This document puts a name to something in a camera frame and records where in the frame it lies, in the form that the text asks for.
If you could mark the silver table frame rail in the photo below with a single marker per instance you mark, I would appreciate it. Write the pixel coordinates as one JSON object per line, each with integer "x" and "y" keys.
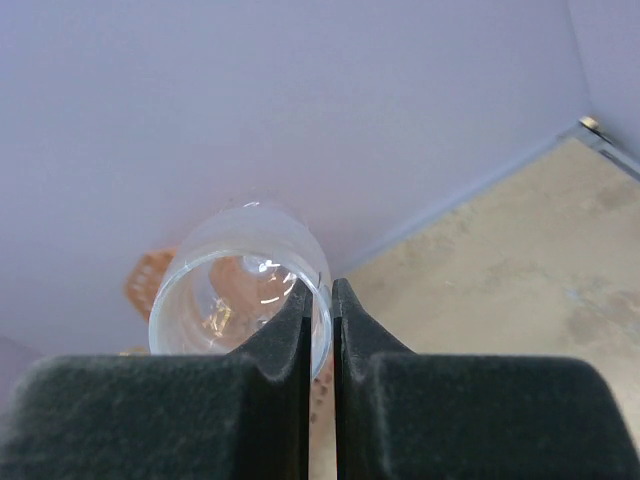
{"x": 589, "y": 132}

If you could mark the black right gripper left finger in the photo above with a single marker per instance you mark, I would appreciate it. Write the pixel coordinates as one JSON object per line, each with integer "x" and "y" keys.
{"x": 242, "y": 415}

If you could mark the orange plastic file organizer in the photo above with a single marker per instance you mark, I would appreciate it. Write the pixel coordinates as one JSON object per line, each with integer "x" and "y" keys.
{"x": 143, "y": 282}

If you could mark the clear flute wine glass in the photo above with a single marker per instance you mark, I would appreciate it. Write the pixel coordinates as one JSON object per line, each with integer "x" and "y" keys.
{"x": 232, "y": 275}

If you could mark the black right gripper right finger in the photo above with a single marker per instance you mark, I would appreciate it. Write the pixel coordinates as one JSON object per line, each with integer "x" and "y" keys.
{"x": 404, "y": 415}

